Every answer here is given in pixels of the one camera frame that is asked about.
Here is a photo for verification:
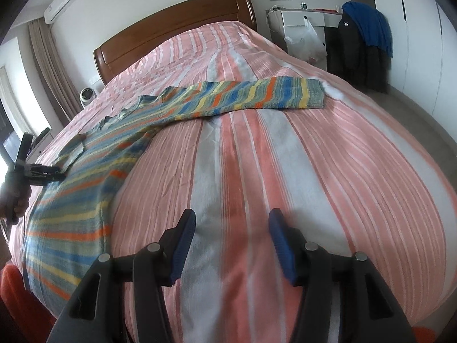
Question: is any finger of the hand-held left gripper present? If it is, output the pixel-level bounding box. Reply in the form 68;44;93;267
30;173;67;187
30;163;61;175

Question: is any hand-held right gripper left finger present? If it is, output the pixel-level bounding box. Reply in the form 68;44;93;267
46;208;197;343

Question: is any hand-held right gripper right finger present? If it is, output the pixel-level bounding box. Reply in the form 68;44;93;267
268;208;418;343

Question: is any multicolour striped towel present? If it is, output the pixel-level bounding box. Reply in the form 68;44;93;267
22;77;326;302

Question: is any clothes rack with blue garment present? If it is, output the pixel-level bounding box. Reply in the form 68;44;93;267
266;5;345;69

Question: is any person's left hand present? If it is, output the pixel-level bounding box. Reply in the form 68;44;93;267
0;171;32;222

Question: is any white nightstand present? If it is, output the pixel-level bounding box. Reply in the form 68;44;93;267
26;128;55;161

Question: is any bed with pink striped cover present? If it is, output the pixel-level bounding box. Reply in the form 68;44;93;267
7;21;457;343

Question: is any white round device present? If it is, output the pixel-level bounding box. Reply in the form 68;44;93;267
79;87;98;108

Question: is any beige curtain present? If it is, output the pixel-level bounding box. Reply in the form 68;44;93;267
28;19;83;124

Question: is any orange cloth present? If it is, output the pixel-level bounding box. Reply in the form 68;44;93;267
0;264;56;343

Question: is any wooden headboard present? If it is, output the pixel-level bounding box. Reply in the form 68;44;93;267
93;0;258;85

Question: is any black jacket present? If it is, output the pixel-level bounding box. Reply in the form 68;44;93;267
326;11;390;93

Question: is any clear plastic bag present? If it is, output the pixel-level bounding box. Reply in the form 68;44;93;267
283;18;328;62

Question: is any blue cloth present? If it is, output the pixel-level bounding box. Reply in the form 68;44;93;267
341;1;394;58

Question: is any white wardrobe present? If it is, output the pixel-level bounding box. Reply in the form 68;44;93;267
371;0;457;117

